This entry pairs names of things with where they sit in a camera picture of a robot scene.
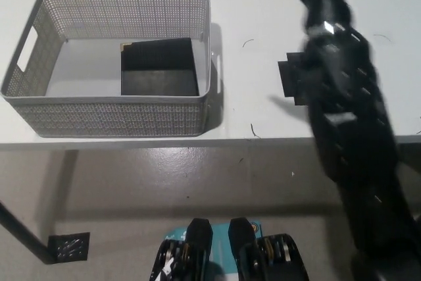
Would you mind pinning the black ribbed robot body block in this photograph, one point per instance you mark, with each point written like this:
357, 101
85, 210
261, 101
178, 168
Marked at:
243, 238
195, 238

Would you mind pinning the black metal table leg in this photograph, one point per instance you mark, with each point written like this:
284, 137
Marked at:
24, 231

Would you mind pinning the black tape patch on table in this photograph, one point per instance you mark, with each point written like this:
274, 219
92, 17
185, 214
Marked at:
291, 77

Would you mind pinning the grey perforated plastic basket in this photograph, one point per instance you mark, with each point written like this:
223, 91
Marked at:
98, 116

